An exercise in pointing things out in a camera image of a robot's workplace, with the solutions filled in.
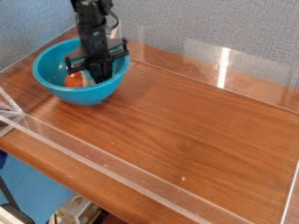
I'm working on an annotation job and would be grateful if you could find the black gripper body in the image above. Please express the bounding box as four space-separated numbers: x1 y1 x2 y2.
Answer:
64 38 128 74

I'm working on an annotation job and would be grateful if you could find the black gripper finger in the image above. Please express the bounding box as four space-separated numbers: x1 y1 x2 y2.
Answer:
88 64 101 84
100 58 114 81

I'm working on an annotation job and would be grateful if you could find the brown and white toy mushroom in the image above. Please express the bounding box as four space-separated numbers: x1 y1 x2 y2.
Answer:
64 71 95 88

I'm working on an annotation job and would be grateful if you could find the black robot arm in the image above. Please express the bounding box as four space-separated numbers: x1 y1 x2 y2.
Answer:
64 0 128 83

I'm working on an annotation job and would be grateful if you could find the blue plastic bowl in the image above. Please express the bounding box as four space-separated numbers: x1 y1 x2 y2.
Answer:
32 38 131 105

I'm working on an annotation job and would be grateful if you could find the clear acrylic back barrier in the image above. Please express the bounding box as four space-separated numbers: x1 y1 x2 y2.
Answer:
127 39 299 113

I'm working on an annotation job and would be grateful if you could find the clear acrylic barrier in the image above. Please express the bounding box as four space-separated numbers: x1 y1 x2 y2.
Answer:
127 39 299 113
0 88 254 224

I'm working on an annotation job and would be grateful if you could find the clear acrylic front barrier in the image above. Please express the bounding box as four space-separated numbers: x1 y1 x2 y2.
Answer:
0 88 254 224

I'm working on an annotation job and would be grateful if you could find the black and white object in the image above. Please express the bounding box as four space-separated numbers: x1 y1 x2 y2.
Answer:
0 204 35 224

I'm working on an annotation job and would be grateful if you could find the black cable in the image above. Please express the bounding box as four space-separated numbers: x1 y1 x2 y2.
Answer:
104 10 122 34

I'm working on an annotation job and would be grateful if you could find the grey metal bracket under table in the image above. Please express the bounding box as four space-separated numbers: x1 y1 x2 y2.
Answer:
47 194 103 224

